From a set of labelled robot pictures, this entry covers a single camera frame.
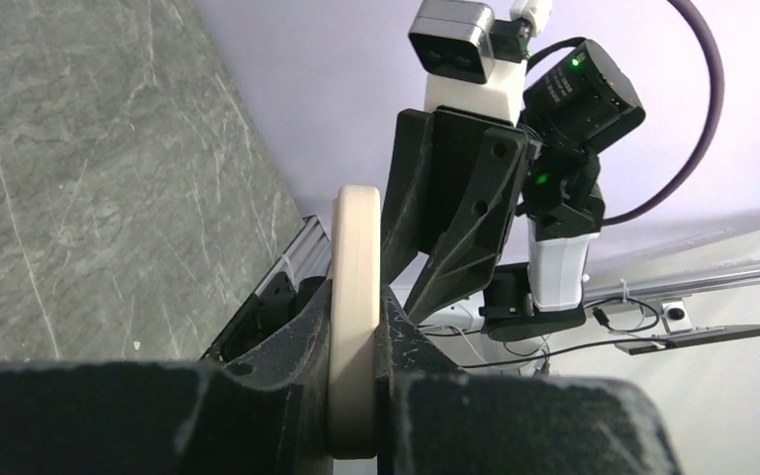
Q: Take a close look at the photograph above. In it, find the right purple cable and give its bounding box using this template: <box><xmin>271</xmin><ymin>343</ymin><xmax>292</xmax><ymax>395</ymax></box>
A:
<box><xmin>603</xmin><ymin>0</ymin><xmax>726</xmax><ymax>228</ymax></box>

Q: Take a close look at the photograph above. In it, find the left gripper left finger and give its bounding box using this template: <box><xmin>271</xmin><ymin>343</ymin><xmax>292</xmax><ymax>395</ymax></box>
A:
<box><xmin>0</xmin><ymin>282</ymin><xmax>333</xmax><ymax>474</ymax></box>

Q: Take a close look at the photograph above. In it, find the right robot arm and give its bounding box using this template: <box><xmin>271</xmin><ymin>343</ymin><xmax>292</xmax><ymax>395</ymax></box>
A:
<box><xmin>381</xmin><ymin>38</ymin><xmax>645</xmax><ymax>341</ymax></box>

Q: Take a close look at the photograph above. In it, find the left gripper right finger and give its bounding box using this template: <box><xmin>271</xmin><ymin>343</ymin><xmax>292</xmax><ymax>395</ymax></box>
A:
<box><xmin>375</xmin><ymin>287</ymin><xmax>682</xmax><ymax>474</ymax></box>

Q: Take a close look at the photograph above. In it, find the black base frame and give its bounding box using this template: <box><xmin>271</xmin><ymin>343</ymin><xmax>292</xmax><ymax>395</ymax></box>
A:
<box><xmin>201</xmin><ymin>271</ymin><xmax>326</xmax><ymax>363</ymax></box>

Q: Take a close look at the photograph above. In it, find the aluminium frame rail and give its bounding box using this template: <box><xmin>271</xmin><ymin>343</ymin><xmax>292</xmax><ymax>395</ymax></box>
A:
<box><xmin>584</xmin><ymin>260</ymin><xmax>760</xmax><ymax>303</ymax></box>

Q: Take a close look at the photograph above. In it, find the small webcam on desk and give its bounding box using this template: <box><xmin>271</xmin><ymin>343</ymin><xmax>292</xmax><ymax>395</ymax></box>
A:
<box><xmin>661</xmin><ymin>299</ymin><xmax>693</xmax><ymax>334</ymax></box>

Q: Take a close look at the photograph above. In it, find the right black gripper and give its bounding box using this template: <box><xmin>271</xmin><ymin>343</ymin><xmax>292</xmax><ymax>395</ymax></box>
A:
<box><xmin>381</xmin><ymin>108</ymin><xmax>544</xmax><ymax>324</ymax></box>

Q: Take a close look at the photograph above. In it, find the black monitor on desk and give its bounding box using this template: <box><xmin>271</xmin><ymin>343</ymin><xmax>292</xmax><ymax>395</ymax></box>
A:
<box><xmin>615</xmin><ymin>325</ymin><xmax>760</xmax><ymax>356</ymax></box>

